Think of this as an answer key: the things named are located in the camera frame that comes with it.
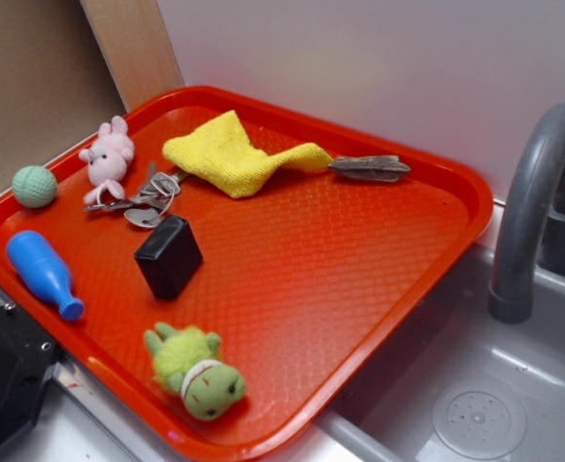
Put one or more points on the yellow microfiber cloth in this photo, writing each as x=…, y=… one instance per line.
x=220, y=152

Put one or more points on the green rubber ball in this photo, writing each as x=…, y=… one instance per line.
x=34, y=186

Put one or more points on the blue plastic bottle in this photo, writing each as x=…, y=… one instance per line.
x=44, y=273

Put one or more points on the pink plush bunny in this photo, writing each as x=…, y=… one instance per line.
x=108, y=159

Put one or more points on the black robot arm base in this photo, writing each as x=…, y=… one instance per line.
x=28, y=355

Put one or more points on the wooden board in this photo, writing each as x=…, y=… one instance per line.
x=133, y=40

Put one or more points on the green plush turtle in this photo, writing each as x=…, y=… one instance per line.
x=187, y=363

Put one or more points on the black box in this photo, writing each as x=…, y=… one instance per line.
x=169, y=257

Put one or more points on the grey plastic sink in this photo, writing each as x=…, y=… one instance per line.
x=453, y=384

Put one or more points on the silver key bunch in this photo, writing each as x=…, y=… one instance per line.
x=146, y=209

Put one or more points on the red plastic tray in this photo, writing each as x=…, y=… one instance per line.
x=303, y=281

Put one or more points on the grey toy faucet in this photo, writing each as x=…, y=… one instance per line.
x=532, y=232

